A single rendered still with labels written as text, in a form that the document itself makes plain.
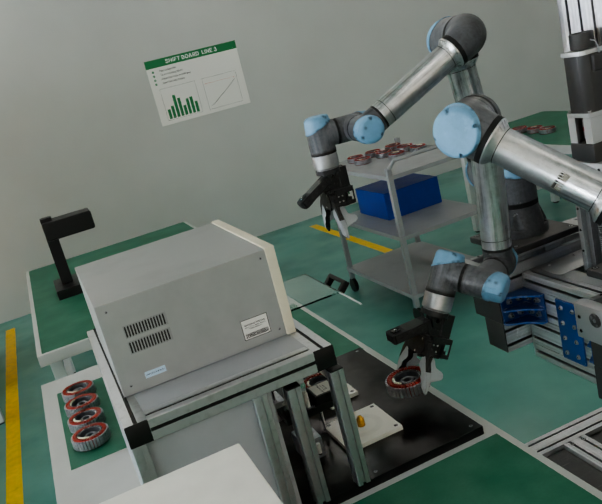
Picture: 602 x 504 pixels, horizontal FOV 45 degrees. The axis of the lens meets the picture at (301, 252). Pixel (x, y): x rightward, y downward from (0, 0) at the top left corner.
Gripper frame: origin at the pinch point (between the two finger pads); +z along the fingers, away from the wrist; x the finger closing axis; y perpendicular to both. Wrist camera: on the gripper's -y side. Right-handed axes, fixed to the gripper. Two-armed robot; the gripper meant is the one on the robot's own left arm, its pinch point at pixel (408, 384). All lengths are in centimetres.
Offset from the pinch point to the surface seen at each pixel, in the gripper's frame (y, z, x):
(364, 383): 0.4, 7.1, 21.3
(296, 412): -39.2, 3.7, -20.4
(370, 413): -6.6, 9.8, 3.4
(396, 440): -6.5, 11.1, -10.5
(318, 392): -25.3, 4.5, -1.5
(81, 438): -67, 44, 55
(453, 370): 121, 27, 139
